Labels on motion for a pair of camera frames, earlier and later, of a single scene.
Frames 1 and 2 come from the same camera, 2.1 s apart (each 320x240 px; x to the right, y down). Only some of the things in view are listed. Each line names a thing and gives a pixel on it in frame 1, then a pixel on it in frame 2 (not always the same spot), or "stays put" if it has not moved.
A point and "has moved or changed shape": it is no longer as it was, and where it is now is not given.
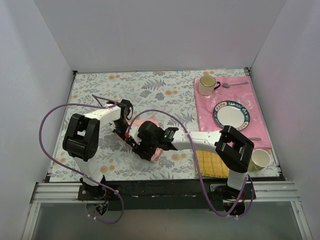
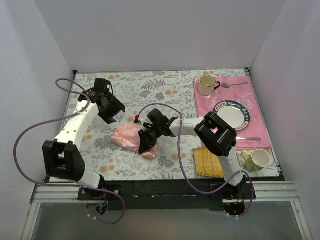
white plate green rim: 232,113 stays put
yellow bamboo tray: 211,165 stays put
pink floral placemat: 236,88 stays put
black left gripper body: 119,127 -> 113,110
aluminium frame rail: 276,191 stays put
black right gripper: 139,151 -> 150,134
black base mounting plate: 173,195 stays put
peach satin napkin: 158,152 has moved or changed shape
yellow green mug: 260,158 stays put
